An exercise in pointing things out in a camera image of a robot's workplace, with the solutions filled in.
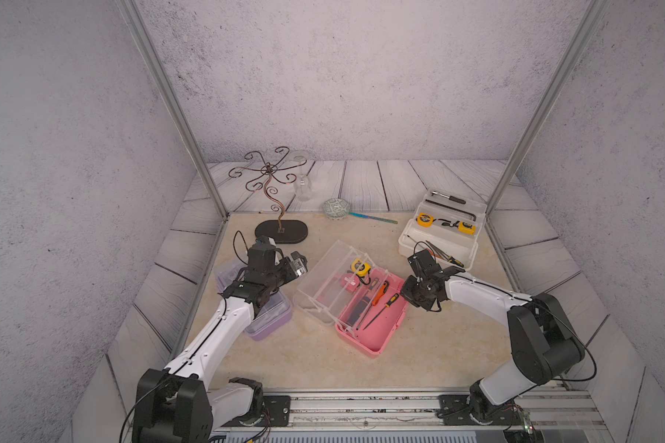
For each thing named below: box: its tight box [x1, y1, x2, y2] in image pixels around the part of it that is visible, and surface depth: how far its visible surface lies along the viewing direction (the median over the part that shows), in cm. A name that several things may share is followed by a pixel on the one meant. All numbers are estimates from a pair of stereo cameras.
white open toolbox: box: [398, 189, 488, 272], surface depth 109 cm
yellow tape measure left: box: [416, 212, 436, 228], surface depth 110 cm
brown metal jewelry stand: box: [228, 145, 309, 244], surface depth 99 cm
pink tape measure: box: [339, 273, 362, 293], surface depth 89 cm
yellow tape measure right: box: [458, 221, 477, 236], surface depth 105 cm
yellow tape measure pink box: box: [350, 258, 373, 277], surface depth 93 cm
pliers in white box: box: [424, 239, 465, 268], surface depth 107 cm
